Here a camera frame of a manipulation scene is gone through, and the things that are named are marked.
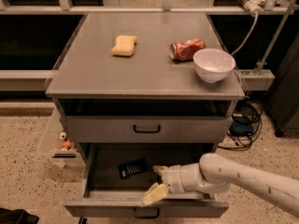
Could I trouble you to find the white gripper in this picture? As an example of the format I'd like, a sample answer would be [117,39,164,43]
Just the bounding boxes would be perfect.
[142,163,205,206]

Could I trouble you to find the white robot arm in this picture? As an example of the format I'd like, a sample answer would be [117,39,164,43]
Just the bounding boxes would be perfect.
[141,153,299,217]

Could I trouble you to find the open grey middle drawer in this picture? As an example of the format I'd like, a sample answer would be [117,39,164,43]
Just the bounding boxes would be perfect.
[64,143,229,219]

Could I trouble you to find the closed grey upper drawer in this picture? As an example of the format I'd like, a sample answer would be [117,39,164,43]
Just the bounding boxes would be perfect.
[63,116,232,143]

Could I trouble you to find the grey metal drawer cabinet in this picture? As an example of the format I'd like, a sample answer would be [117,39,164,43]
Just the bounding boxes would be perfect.
[45,12,246,218]

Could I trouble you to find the orange toy in bin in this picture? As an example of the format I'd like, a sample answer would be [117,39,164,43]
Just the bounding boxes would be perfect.
[59,131,75,150]

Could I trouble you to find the clear plastic storage bin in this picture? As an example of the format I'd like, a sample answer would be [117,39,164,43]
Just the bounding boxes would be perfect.
[37,109,85,167]

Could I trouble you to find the white bowl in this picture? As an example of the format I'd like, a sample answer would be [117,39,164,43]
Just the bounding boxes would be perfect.
[193,49,235,83]

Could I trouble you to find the crushed red soda can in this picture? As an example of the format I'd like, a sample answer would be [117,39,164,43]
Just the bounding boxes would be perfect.
[170,38,206,61]

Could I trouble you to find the yellow sponge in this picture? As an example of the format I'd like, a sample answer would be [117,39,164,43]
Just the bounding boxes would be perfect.
[111,35,137,57]

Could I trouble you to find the black bag on floor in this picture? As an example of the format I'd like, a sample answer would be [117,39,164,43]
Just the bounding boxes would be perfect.
[0,208,39,224]

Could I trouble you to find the white power strip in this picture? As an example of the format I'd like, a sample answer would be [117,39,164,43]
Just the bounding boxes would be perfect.
[237,0,263,16]

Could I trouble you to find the black cable bundle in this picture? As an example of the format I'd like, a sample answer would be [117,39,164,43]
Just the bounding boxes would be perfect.
[217,100,263,151]

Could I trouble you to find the white power cable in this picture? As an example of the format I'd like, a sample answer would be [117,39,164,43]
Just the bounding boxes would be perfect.
[230,10,260,57]

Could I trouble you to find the metal guard rail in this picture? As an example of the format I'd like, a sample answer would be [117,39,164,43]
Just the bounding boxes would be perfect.
[0,0,299,16]

